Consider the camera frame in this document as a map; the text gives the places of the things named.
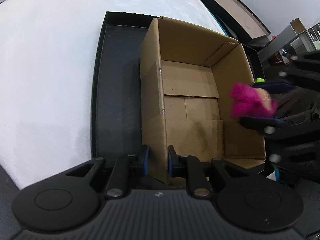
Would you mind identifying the pink bear figurine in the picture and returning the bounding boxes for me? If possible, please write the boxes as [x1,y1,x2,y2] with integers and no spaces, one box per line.
[230,82,278,119]

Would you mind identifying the brown cardboard box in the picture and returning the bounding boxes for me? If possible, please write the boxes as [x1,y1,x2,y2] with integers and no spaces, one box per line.
[140,17,266,183]

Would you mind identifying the black framed brown board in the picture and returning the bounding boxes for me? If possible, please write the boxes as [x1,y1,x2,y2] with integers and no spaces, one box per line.
[200,0,271,48]

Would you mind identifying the black shallow tray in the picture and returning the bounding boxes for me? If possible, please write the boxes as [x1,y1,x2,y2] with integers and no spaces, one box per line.
[90,11,266,168]

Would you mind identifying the white bed sheet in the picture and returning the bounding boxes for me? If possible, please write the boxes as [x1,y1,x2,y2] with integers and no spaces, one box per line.
[1,0,222,189]

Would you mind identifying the green hexagonal box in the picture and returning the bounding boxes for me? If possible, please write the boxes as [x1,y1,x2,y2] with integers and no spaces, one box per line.
[254,78,265,83]

